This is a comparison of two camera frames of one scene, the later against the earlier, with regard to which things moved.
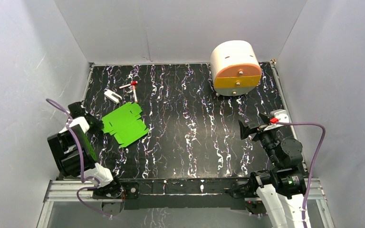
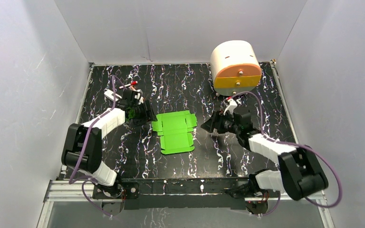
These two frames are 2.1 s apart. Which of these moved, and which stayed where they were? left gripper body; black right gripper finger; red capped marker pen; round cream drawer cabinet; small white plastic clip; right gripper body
Moved: black right gripper finger; right gripper body; left gripper body
Stayed: red capped marker pen; round cream drawer cabinet; small white plastic clip
